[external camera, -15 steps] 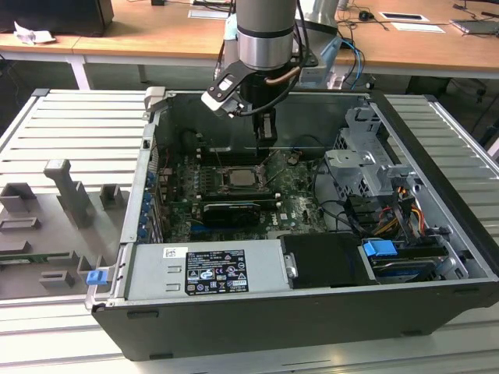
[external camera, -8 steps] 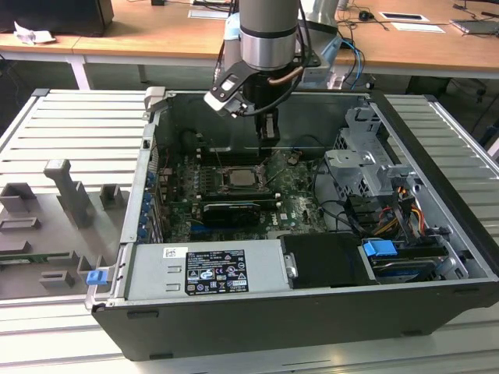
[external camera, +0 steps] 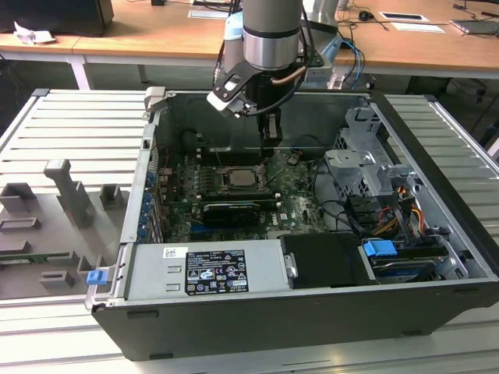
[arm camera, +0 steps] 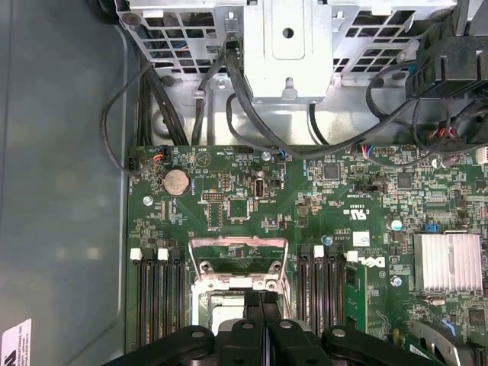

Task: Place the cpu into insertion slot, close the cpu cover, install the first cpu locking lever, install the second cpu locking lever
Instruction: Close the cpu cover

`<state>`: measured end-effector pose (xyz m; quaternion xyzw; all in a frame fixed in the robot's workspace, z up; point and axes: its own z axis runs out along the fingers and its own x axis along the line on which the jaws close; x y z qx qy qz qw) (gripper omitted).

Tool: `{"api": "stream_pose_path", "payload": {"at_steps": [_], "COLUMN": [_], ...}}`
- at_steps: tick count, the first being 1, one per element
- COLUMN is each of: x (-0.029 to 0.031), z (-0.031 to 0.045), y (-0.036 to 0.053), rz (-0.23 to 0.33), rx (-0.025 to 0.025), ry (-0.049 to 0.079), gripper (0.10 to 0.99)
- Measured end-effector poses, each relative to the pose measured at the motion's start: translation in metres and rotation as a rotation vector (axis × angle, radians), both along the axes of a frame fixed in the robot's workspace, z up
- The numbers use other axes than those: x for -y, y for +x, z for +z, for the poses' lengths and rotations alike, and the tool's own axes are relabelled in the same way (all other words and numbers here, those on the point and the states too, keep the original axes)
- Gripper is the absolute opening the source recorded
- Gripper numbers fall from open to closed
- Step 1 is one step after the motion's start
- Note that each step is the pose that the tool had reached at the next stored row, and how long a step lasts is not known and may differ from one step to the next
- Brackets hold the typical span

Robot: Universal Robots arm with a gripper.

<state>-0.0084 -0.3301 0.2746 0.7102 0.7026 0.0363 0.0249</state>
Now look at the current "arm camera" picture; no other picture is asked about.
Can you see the CPU socket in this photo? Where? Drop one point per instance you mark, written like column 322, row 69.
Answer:
column 199, row 301

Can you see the black plastic fan housing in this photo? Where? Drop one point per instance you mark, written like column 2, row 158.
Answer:
column 450, row 65

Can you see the black graphics card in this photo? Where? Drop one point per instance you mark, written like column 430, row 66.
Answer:
column 427, row 339

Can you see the white label sticker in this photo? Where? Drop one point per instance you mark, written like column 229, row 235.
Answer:
column 15, row 343

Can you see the green motherboard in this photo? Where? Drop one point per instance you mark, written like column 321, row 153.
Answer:
column 305, row 198

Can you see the silver drive cage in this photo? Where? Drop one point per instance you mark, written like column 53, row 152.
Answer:
column 286, row 57

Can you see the white board sticker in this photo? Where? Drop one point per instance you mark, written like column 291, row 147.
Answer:
column 361, row 239

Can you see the silver chipset heatsink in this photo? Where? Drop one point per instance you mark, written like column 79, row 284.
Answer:
column 446, row 263

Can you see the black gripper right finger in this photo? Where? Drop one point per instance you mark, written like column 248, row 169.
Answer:
column 286, row 343

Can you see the metal socket cover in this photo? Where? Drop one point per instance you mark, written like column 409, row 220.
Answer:
column 228, row 241

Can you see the black RAM slot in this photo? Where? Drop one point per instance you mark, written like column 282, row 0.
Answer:
column 153, row 297
column 319, row 289
column 177, row 297
column 164, row 297
column 304, row 289
column 142, row 297
column 335, row 289

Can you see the internal USB port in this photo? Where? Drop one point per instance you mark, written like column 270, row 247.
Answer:
column 259, row 188

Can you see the black open PC case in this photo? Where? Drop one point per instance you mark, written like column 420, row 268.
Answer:
column 57, row 152

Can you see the silver coin battery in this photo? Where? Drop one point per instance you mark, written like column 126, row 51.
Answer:
column 176, row 182

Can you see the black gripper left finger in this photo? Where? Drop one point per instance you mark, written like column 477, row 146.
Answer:
column 244, row 343

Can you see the silver CPU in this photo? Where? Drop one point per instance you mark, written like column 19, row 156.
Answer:
column 225, row 312

